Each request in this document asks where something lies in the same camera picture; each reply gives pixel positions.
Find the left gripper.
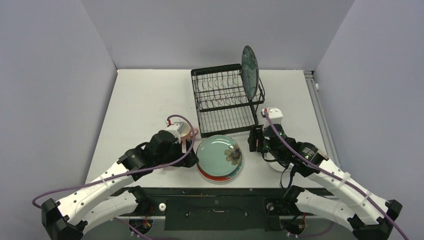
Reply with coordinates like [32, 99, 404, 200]
[155, 139, 198, 168]

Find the red teal plate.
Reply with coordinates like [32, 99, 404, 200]
[197, 163, 243, 182]

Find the light green flower plate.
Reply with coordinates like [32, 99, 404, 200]
[196, 134, 243, 178]

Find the black wire dish rack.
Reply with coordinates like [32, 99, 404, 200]
[190, 63, 266, 138]

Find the dark blue plate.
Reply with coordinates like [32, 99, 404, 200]
[241, 45, 260, 100]

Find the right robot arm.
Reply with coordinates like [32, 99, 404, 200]
[247, 124, 403, 240]

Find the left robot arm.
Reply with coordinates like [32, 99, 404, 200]
[41, 130, 199, 240]

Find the large pink mug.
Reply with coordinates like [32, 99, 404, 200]
[181, 128, 199, 141]

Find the white bowl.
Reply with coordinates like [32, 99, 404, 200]
[268, 161, 286, 172]

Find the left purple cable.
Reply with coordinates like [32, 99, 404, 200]
[32, 114, 196, 240]

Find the purple cable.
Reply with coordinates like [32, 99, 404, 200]
[263, 110, 410, 240]
[32, 114, 196, 240]

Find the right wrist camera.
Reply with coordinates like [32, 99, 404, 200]
[260, 107, 283, 129]

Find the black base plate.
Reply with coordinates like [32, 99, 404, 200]
[82, 187, 342, 232]

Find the aluminium rail right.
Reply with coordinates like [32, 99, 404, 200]
[303, 70, 341, 167]

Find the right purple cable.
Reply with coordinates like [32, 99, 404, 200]
[263, 110, 410, 240]

